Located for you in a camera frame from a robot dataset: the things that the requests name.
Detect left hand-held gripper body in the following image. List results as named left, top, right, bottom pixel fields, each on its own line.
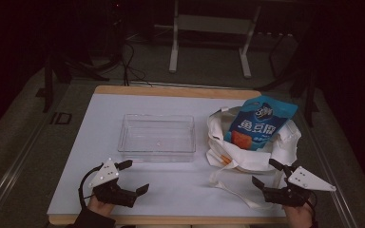
left=88, top=158, right=139, bottom=209

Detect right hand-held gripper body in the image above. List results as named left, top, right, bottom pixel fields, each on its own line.
left=263, top=165, right=337, bottom=209

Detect white cloth tote bag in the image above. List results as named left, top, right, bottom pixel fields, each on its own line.
left=205, top=105, right=303, bottom=211

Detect clear plastic box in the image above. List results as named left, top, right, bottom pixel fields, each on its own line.
left=117, top=113, right=197, bottom=163

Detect blue snack packet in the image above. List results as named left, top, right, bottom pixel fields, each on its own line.
left=223, top=95, right=299, bottom=152

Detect person's left hand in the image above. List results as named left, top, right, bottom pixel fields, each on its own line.
left=86, top=196, right=116, bottom=219

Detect person's right hand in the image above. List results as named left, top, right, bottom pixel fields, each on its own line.
left=282, top=201, right=316, bottom=228

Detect white table mat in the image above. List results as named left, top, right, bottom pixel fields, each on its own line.
left=47, top=92, right=289, bottom=219

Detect black metal stand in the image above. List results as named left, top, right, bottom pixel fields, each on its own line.
left=35, top=51, right=111, bottom=114
left=256, top=29, right=320, bottom=128

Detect white metal stand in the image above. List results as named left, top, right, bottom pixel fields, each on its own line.
left=168, top=0, right=263, bottom=79

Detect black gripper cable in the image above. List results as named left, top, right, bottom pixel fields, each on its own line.
left=303, top=191, right=318, bottom=220
left=77, top=163, right=105, bottom=211

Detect black rectangular floor frame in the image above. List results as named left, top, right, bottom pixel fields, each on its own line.
left=49, top=111, right=73, bottom=125

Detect black floor cables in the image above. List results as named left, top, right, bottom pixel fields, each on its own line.
left=119, top=40, right=154, bottom=88

